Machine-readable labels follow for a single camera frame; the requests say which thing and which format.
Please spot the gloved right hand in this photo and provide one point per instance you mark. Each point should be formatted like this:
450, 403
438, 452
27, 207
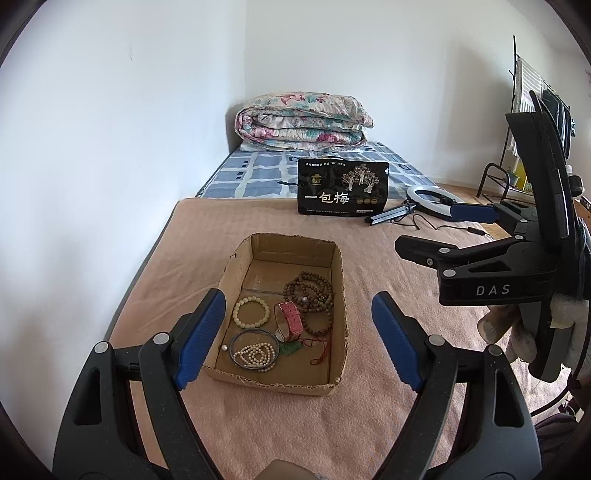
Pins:
567, 313

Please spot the striped hanging garment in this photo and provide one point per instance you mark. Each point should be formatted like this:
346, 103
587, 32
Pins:
526, 79

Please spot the pink fleece blanket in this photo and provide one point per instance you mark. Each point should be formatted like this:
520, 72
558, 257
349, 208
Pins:
346, 435

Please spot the dark hanging clothes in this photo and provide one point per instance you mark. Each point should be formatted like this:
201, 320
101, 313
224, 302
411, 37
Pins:
561, 113

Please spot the white ring light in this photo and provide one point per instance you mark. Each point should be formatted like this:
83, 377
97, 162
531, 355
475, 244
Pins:
433, 200

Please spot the dark blue bangle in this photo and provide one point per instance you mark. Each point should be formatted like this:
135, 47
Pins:
254, 350

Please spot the floral folded quilt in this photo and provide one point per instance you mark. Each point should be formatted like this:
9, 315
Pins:
303, 121

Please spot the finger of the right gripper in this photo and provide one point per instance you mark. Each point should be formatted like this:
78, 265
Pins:
502, 272
513, 218

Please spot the black snack bag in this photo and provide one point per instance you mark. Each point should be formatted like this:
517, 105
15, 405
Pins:
332, 186

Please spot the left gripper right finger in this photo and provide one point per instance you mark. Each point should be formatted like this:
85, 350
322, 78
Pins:
495, 438

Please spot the black metal clothes rack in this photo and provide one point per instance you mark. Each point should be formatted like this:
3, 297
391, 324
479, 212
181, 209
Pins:
498, 172

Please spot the red strap wristwatch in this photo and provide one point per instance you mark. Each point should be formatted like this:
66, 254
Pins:
289, 325

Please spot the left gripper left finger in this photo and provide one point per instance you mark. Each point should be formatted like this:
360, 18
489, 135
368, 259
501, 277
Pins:
99, 436

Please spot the yellow green carton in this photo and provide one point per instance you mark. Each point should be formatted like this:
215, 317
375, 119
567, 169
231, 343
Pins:
518, 176

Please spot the cardboard box tray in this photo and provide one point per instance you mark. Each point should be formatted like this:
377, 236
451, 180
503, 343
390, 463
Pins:
267, 269

